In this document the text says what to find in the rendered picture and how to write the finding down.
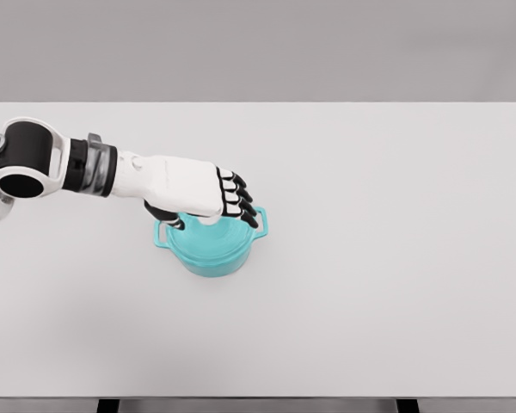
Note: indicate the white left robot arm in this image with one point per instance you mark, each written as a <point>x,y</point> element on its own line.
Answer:
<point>34,159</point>

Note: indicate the teal pot lid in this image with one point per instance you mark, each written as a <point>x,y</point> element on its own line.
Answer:
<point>215,238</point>

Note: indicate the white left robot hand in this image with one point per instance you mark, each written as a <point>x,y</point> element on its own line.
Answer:
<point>188,185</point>

